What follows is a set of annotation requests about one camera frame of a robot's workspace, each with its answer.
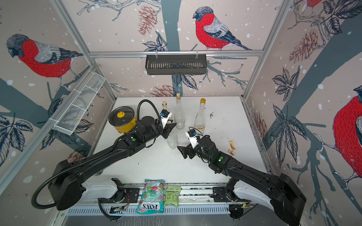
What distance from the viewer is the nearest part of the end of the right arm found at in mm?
592

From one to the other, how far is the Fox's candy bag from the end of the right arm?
229 millimetres

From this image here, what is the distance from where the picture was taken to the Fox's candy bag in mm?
697
